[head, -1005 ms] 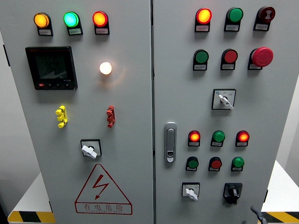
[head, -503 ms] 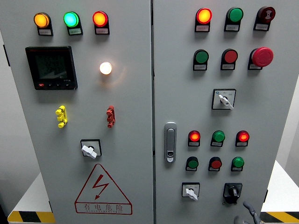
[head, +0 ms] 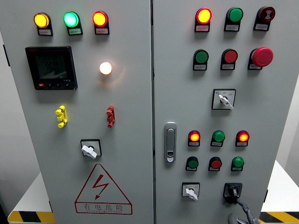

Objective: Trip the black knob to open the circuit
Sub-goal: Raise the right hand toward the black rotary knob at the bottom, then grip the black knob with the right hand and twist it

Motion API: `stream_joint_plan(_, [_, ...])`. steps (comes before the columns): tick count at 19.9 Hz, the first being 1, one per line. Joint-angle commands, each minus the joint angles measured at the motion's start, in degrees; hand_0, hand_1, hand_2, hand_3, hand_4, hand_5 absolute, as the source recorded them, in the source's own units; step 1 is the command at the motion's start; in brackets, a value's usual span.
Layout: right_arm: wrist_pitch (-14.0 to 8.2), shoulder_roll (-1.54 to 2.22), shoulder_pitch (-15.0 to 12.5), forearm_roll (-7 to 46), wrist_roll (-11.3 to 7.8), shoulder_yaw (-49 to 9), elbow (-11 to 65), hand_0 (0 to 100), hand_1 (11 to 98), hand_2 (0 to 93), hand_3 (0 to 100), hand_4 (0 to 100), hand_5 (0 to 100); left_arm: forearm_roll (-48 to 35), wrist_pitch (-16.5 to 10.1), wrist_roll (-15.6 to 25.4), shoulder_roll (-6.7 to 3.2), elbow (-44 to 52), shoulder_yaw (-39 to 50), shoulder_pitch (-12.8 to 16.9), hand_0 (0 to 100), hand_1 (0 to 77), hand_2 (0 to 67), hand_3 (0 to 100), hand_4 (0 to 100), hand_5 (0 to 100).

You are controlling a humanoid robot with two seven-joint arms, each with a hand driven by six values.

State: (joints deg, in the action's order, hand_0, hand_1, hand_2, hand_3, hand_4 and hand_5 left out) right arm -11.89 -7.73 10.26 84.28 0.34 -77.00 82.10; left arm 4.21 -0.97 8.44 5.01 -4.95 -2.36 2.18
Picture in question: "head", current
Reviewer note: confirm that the turn switch black knob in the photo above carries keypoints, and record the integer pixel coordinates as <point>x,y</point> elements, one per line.
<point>232,191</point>

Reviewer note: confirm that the black cabinet hinge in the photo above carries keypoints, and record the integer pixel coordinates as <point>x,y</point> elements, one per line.
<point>266,196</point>
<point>6,55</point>
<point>50,206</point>

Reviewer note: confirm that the black yellow striped tape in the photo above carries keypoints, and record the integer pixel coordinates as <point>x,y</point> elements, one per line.
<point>280,217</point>
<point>30,217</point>

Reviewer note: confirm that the small black-framed label plate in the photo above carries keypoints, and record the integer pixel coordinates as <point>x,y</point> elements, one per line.
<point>102,31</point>
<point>261,27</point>
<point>227,66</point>
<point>194,144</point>
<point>232,27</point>
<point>45,32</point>
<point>241,144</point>
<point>216,144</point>
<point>75,31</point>
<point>191,169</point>
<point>236,169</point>
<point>214,169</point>
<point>202,28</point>
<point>254,66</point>
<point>200,67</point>

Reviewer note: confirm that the small green round lamp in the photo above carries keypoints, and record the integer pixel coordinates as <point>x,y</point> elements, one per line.
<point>238,162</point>
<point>218,136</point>

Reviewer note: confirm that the small red push button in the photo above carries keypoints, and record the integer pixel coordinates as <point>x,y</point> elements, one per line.
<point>216,163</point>

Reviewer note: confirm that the small green push button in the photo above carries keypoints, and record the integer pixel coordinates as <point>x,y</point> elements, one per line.
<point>193,163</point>

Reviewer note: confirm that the small red round lamp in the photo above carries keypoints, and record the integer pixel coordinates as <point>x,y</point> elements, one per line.
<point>194,137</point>
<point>243,137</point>

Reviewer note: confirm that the silver door lock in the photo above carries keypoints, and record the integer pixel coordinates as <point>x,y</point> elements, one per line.
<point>170,140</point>

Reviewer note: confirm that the grey door with silver lock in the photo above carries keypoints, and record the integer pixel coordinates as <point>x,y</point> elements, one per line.
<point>182,105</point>

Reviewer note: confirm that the red warning triangle sticker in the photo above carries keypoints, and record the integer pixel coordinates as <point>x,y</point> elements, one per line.
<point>103,207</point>

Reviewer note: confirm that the large red stop button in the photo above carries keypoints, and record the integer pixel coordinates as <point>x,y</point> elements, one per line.
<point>262,56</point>

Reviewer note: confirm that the large red push button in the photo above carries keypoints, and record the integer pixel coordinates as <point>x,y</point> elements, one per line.
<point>230,56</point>

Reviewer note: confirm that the grey door with warning triangle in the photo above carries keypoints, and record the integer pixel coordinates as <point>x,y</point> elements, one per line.
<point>128,105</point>

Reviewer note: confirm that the large green push button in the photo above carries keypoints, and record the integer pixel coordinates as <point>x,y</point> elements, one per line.
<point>201,56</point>
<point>235,15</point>

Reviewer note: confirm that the dark red buzzer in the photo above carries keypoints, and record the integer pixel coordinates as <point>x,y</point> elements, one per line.
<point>267,14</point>

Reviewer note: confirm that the large red round lamp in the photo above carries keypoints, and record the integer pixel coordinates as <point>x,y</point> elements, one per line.
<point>99,19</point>
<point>204,16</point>

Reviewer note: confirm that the white round lamp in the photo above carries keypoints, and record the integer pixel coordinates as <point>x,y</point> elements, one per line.
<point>105,68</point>

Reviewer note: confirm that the black display meter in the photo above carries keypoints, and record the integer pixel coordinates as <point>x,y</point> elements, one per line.
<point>51,67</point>

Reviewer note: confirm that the large green round lamp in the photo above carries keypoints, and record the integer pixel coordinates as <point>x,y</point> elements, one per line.
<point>71,19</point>

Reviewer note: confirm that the large yellow round lamp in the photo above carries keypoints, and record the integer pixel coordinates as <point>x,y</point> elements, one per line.
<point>41,20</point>

